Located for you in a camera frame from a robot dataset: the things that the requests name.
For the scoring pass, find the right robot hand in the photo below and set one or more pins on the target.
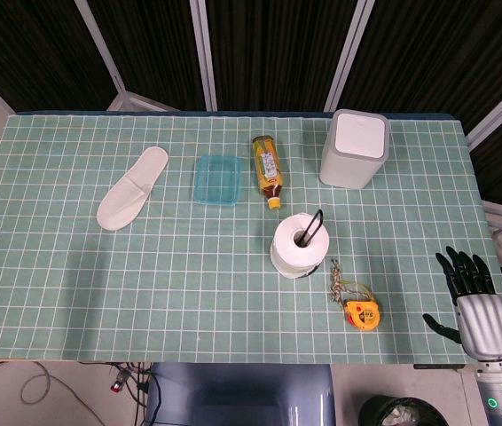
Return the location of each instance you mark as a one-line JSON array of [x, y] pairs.
[[483, 324]]

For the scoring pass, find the white toilet paper roll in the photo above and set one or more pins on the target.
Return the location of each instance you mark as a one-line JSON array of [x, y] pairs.
[[286, 253]]

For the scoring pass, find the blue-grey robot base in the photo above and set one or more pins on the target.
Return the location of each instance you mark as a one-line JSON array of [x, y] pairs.
[[233, 395]]

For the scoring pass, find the green checkered tablecloth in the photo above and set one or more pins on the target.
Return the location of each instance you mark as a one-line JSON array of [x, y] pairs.
[[189, 288]]

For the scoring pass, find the yellow tape measure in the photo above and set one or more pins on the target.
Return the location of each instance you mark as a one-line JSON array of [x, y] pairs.
[[364, 315]]

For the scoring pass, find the black round waste bin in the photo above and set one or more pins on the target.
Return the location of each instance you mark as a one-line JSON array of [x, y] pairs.
[[402, 412]]

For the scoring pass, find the red-tipped power plug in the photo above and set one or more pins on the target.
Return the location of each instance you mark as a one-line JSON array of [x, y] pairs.
[[118, 381]]

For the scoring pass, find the white flat slipper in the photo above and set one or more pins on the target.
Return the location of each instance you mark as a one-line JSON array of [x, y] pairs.
[[131, 191]]

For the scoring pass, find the white square trash bin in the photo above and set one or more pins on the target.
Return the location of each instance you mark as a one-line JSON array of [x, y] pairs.
[[348, 168]]

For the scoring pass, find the tea bottle with yellow cap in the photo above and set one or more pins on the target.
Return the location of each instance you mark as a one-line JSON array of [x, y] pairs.
[[269, 168]]

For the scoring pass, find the clear blue-lidded plastic container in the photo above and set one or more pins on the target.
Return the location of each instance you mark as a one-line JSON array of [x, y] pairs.
[[217, 179]]

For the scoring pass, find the dark partition screen panel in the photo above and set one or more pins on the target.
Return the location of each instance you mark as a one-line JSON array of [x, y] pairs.
[[33, 44], [433, 57], [153, 44], [277, 49]]

